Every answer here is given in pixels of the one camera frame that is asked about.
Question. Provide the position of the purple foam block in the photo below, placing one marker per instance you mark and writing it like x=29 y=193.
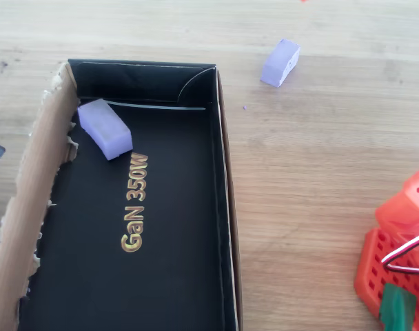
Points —
x=278 y=63
x=104 y=129

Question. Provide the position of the black cardboard box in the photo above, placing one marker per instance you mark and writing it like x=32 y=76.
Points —
x=168 y=213

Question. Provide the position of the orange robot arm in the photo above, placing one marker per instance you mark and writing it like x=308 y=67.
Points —
x=402 y=210

